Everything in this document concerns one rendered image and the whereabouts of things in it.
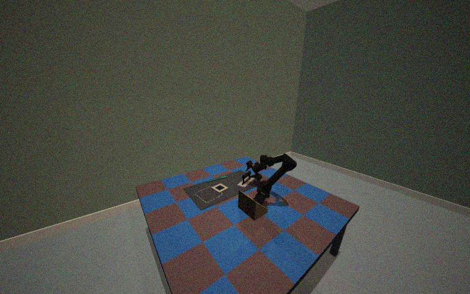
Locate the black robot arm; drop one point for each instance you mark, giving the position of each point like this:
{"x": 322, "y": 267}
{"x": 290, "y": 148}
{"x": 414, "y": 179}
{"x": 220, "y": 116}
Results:
{"x": 266, "y": 186}

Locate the beige square tile with dark centre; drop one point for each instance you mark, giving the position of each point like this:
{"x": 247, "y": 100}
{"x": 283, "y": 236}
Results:
{"x": 219, "y": 188}

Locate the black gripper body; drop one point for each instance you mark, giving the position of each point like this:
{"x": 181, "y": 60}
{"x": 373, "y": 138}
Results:
{"x": 255, "y": 169}

